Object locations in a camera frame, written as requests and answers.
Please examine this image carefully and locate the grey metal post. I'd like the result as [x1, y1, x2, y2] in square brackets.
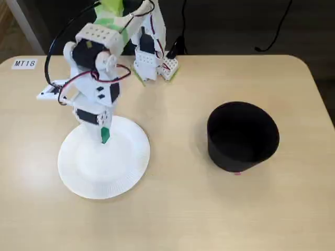
[9, 0, 46, 56]

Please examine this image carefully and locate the black cable with plug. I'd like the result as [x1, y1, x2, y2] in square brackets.
[166, 0, 188, 60]

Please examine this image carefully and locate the thin black cable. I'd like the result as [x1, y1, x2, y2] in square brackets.
[254, 0, 293, 52]

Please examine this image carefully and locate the white paper plate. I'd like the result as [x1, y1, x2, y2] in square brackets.
[57, 116, 151, 200]

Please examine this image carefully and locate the wrist camera board white mount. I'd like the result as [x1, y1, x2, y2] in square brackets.
[36, 79, 68, 102]

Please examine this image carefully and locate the red white servo wire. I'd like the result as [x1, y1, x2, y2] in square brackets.
[90, 63, 132, 85]
[55, 77, 79, 106]

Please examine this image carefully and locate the black camera cable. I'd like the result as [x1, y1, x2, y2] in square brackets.
[43, 0, 102, 87]

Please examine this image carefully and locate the black round pot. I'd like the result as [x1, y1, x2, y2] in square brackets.
[206, 101, 281, 175]

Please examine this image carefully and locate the green rectangular block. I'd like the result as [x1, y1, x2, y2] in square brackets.
[100, 126, 111, 145]

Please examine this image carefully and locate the green tape strip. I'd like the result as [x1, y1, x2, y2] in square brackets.
[131, 67, 147, 87]

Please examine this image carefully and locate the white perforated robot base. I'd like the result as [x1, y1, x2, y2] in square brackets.
[132, 49, 181, 82]

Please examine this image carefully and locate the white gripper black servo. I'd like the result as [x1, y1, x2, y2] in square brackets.
[72, 95, 116, 144]

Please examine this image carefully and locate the white MT18 label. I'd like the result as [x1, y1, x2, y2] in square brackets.
[11, 58, 38, 70]

